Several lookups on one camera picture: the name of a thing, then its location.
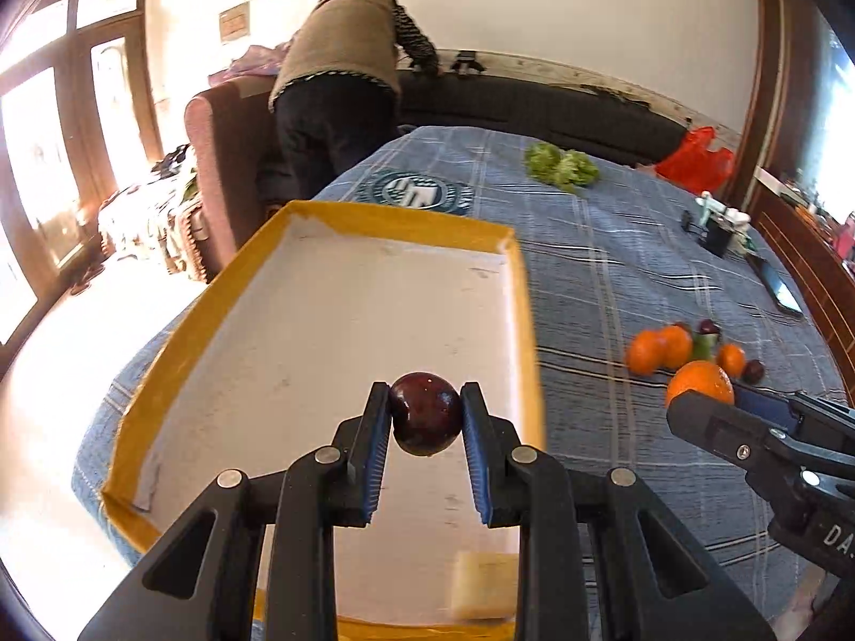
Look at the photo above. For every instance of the small orange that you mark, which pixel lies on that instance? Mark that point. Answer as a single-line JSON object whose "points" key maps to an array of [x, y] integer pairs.
{"points": [[732, 359]]}

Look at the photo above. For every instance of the dark purple plum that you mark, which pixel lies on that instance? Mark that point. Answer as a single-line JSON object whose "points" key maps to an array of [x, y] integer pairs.
{"points": [[708, 326]]}

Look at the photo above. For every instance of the small black charger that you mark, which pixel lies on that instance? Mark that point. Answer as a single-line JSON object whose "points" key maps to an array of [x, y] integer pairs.
{"points": [[687, 222]]}

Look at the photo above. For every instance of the orange mandarin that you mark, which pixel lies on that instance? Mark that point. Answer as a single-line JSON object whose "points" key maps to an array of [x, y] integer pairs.
{"points": [[645, 355]]}

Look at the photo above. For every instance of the patterned daybed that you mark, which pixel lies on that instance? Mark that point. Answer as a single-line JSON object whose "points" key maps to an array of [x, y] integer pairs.
{"points": [[156, 218]]}

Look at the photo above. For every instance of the black smartphone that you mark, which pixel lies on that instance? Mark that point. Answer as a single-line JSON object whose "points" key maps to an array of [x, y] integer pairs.
{"points": [[771, 280]]}

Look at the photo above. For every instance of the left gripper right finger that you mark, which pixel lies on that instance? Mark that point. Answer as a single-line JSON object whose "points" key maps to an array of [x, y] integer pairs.
{"points": [[606, 538]]}

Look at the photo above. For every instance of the person in beige vest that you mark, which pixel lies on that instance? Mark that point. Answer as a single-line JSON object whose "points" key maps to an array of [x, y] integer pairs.
{"points": [[336, 96]]}

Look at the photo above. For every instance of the wall notice plaque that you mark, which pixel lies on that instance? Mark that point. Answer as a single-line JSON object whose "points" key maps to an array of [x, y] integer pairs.
{"points": [[234, 22]]}

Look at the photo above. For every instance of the dark red plum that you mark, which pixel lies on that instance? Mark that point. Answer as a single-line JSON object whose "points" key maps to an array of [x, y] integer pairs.
{"points": [[427, 413]]}

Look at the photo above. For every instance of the blue plaid tablecloth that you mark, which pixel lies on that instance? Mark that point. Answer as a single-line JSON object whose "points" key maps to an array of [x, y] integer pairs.
{"points": [[601, 265]]}

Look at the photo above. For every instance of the yellow cardboard tray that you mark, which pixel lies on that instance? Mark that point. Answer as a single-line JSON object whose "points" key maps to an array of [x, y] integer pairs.
{"points": [[323, 301]]}

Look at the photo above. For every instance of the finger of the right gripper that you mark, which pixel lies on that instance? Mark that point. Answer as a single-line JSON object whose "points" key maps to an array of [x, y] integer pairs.
{"points": [[725, 431], [796, 411]]}

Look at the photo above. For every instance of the pale foam block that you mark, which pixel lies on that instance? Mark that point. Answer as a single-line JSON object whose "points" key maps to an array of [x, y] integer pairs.
{"points": [[484, 586]]}

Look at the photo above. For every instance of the wooden sideboard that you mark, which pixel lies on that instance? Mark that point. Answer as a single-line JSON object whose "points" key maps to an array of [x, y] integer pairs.
{"points": [[826, 286]]}

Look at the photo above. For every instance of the orange tangerine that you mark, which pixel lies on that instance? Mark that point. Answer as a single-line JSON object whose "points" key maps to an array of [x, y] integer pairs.
{"points": [[677, 346]]}

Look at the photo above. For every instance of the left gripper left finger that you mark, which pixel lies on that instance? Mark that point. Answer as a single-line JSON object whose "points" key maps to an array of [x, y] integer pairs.
{"points": [[199, 580]]}

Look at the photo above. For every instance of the black sofa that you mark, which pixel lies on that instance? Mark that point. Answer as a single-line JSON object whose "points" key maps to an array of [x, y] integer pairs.
{"points": [[602, 126]]}

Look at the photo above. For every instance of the large orange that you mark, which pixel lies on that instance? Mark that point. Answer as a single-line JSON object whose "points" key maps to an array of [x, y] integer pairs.
{"points": [[703, 377]]}

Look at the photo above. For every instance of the white plastic bottles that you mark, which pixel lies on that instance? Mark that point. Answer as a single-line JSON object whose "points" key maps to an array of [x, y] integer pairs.
{"points": [[742, 242]]}

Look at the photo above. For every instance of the maroon armchair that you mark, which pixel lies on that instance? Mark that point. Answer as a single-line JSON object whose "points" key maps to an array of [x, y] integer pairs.
{"points": [[241, 173]]}

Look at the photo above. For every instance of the wooden glass door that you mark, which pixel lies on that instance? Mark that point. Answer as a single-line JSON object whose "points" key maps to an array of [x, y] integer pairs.
{"points": [[78, 124]]}

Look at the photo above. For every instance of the black pen cup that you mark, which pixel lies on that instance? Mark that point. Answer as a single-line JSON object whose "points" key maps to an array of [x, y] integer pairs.
{"points": [[717, 235]]}

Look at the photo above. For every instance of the red plastic bag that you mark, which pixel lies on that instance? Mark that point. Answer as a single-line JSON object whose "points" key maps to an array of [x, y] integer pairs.
{"points": [[694, 165]]}

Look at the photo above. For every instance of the green lettuce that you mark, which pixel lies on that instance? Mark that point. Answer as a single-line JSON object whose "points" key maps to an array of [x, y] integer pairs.
{"points": [[565, 170]]}

